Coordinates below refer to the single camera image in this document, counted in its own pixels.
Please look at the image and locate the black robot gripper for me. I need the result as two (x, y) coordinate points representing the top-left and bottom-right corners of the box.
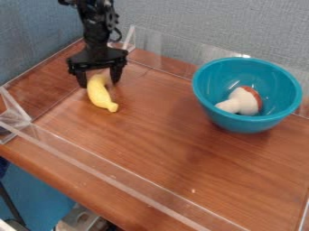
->
(69, 33), (129, 88)

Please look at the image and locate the yellow toy banana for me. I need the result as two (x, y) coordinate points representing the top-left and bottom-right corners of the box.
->
(87, 74), (118, 113)

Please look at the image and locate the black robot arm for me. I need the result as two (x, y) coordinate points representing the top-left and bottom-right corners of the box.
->
(58, 0), (129, 88)

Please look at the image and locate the blue plastic bowl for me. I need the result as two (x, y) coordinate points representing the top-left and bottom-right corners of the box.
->
(192, 57), (303, 134)

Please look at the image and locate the clear acrylic tray barrier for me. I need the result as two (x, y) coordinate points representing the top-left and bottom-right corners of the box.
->
(0, 26), (309, 231)

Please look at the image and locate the white brown toy mushroom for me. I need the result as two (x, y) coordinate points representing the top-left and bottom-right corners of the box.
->
(216, 86), (264, 116)

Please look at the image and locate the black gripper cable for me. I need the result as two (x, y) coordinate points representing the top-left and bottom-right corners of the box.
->
(107, 27), (123, 43)

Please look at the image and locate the grey metal bracket below table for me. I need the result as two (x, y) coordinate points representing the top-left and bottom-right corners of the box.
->
(55, 204), (107, 231)

